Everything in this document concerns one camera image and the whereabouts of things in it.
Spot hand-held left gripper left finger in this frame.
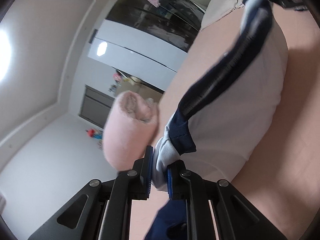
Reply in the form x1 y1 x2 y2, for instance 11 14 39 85
27 145 153 240

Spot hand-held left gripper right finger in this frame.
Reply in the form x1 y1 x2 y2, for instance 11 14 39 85
167 160 288 240

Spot white t-shirt with navy trim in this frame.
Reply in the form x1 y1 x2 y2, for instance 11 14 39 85
151 0 289 198

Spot bed with pink sheet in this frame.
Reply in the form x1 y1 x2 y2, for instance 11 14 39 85
130 2 320 240

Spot grey door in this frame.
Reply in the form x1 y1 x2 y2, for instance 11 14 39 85
79 85 118 129

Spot red and blue plush toy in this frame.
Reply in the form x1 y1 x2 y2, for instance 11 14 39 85
85 128 103 140

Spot rolled pink quilt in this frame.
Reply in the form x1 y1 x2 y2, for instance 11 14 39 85
103 91 160 169

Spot navy shorts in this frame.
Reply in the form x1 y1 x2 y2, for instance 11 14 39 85
144 200 189 240

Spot beige dresser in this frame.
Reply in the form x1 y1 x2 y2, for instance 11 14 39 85
117 76 165 100

